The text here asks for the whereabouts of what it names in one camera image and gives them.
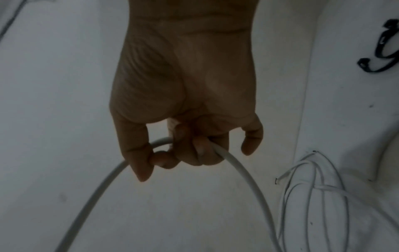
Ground person's right hand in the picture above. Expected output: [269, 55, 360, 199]
[109, 23, 264, 183]

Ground thick white cable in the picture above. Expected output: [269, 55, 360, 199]
[53, 137, 283, 252]

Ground person's right forearm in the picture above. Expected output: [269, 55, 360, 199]
[128, 0, 261, 26]

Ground thin white wire coil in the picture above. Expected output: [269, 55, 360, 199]
[274, 150, 399, 252]

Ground thin dark cable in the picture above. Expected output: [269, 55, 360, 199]
[0, 0, 29, 41]

